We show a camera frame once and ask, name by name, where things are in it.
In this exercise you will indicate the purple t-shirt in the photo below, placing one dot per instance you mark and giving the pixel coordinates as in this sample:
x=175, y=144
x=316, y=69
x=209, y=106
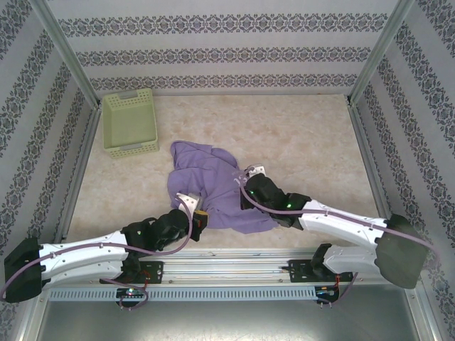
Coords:
x=213, y=177

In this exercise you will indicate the small controller circuit board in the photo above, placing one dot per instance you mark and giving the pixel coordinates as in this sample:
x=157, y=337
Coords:
x=327, y=291
x=131, y=292

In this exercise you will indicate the aluminium mounting rail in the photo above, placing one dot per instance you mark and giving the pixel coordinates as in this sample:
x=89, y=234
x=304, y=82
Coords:
x=220, y=266

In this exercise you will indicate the aluminium side rail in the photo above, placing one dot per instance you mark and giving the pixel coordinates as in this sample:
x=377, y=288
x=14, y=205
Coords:
x=76, y=177
x=371, y=170

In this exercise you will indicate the green perforated plastic basket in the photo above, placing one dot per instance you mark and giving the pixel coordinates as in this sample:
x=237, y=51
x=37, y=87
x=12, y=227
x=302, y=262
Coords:
x=128, y=120

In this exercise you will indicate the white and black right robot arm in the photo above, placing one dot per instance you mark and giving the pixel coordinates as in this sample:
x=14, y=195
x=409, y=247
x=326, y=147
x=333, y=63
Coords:
x=337, y=218

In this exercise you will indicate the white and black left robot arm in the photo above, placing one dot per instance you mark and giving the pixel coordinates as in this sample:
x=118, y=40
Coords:
x=89, y=245

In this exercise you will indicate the aluminium frame post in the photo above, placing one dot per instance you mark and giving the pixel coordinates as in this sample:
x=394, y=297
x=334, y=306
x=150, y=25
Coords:
x=67, y=53
x=380, y=53

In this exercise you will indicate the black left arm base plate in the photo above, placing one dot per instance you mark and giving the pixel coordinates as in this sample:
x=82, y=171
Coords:
x=156, y=270

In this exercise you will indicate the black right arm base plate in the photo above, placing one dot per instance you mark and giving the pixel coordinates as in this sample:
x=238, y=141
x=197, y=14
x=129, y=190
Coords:
x=296, y=270

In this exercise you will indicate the grey metal panel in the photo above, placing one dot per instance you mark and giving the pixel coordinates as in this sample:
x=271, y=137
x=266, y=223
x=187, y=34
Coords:
x=227, y=319

